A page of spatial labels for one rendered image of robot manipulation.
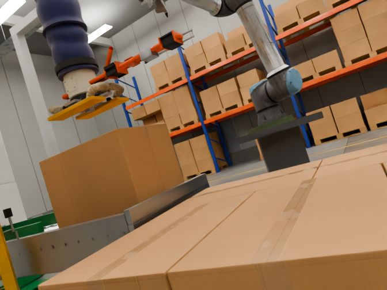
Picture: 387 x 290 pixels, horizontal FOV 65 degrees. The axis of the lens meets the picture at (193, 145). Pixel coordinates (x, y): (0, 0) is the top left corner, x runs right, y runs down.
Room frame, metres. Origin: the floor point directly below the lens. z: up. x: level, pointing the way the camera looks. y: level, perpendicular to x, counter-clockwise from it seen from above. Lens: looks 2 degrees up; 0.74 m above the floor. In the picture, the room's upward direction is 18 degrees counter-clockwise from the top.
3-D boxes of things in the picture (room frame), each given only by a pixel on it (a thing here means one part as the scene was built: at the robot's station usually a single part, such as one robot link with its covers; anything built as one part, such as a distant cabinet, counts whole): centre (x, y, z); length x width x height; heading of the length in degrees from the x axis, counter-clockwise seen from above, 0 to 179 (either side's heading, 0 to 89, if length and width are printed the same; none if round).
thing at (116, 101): (1.76, 0.44, 1.16); 0.34 x 0.10 x 0.05; 63
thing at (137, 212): (1.50, 0.16, 0.58); 0.70 x 0.03 x 0.06; 152
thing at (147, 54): (1.46, 0.07, 1.26); 0.07 x 0.07 x 0.04; 63
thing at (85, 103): (1.59, 0.53, 1.16); 0.34 x 0.10 x 0.05; 63
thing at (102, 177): (1.67, 0.47, 0.75); 0.60 x 0.40 x 0.40; 61
